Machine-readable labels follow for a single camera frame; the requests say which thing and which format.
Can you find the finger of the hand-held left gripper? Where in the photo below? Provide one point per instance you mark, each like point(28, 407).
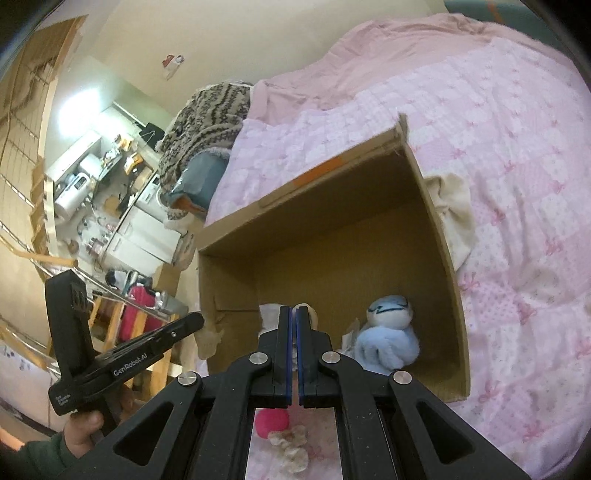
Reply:
point(178, 327)

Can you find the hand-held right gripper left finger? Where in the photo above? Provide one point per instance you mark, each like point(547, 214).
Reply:
point(288, 350)

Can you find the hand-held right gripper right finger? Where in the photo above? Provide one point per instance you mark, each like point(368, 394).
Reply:
point(301, 350)

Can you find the white scrunchie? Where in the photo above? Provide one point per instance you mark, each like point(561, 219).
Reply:
point(270, 318)

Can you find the clear plastic bag with label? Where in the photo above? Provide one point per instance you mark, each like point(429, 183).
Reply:
point(352, 337)

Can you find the light blue fluffy scrunchie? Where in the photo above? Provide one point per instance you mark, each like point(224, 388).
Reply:
point(388, 348)

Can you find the white and blue plush toy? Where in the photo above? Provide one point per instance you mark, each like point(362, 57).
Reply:
point(390, 311)

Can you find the cardboard box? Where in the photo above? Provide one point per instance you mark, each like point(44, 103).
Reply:
point(332, 240)

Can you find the person's left forearm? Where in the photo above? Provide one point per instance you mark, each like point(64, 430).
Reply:
point(32, 459)

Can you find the person's left hand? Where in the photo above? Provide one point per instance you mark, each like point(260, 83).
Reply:
point(82, 431)

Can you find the red bag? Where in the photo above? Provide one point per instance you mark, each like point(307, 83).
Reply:
point(138, 314)

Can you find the pink ball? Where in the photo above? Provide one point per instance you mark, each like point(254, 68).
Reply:
point(272, 423)

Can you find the beige lace scrunchie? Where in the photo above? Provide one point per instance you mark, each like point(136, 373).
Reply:
point(291, 447)

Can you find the white kitchen cabinets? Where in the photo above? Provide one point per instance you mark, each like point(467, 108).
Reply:
point(143, 235)

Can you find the white kitchen appliance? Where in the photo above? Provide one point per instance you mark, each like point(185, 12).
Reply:
point(71, 196)

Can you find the blue pillow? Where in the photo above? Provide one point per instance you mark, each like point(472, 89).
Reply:
point(198, 177)

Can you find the black hanging bag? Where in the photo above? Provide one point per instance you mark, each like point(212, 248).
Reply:
point(151, 136)

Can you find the cream cloth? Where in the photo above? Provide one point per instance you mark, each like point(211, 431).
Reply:
point(455, 217)

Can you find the patterned knit blanket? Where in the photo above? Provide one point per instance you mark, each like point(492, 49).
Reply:
point(207, 115)

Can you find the teal cushion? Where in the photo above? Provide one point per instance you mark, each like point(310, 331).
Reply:
point(489, 7)

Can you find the red and white wall ornament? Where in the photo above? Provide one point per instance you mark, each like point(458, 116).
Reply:
point(173, 64)

